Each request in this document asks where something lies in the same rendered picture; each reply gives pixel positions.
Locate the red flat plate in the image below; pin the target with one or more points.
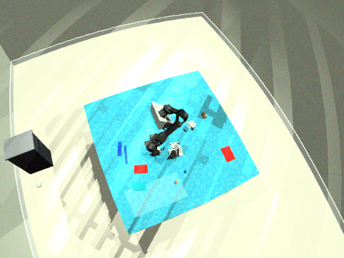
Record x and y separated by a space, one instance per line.
227 153
138 169

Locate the cyan flat plate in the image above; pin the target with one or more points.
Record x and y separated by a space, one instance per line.
137 186

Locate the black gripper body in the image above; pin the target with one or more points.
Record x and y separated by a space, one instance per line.
155 152

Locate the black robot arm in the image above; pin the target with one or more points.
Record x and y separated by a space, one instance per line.
162 136

